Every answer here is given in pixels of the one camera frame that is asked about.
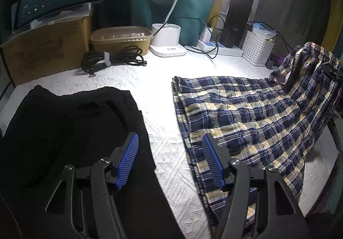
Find black power adapter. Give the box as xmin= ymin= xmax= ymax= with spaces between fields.
xmin=220 ymin=25 xmax=240 ymax=48

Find purple cloth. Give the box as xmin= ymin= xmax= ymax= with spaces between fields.
xmin=271 ymin=53 xmax=286 ymax=67

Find white textured table cover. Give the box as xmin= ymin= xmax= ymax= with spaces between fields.
xmin=0 ymin=49 xmax=338 ymax=239

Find yellow curtain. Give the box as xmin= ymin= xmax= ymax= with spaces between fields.
xmin=320 ymin=0 xmax=339 ymax=49
xmin=209 ymin=0 xmax=228 ymax=39

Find black charger cable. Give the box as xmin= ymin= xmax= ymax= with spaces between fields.
xmin=178 ymin=15 xmax=228 ymax=61

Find black pants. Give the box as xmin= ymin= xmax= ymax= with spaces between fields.
xmin=0 ymin=84 xmax=185 ymax=239

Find cardboard box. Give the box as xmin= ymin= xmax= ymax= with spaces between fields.
xmin=0 ymin=11 xmax=94 ymax=85

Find blue plastic bag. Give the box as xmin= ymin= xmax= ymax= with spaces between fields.
xmin=252 ymin=22 xmax=276 ymax=39

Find white charger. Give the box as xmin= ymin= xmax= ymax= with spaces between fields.
xmin=200 ymin=26 xmax=215 ymax=43

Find white desk lamp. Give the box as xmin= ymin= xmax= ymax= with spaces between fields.
xmin=149 ymin=0 xmax=239 ymax=57

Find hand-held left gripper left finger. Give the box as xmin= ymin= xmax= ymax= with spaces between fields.
xmin=45 ymin=132 xmax=140 ymax=239

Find black power cable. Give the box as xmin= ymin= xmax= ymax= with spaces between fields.
xmin=247 ymin=22 xmax=295 ymax=52

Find tan lidded container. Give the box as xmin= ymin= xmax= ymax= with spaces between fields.
xmin=90 ymin=26 xmax=153 ymax=56

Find black coiled cable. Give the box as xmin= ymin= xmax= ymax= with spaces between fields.
xmin=81 ymin=46 xmax=148 ymax=77

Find white tablet stand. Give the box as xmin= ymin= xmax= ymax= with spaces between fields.
xmin=11 ymin=3 xmax=93 ymax=29

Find white power strip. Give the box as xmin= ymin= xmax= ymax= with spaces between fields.
xmin=198 ymin=39 xmax=243 ymax=57

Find white plastic basket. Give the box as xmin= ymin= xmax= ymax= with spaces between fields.
xmin=242 ymin=30 xmax=275 ymax=67

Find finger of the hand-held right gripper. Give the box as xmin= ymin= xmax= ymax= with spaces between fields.
xmin=322 ymin=64 xmax=343 ymax=80

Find plaid pants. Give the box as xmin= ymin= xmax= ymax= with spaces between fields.
xmin=171 ymin=42 xmax=343 ymax=226

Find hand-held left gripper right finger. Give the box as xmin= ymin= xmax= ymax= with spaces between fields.
xmin=202 ymin=133 xmax=308 ymax=239

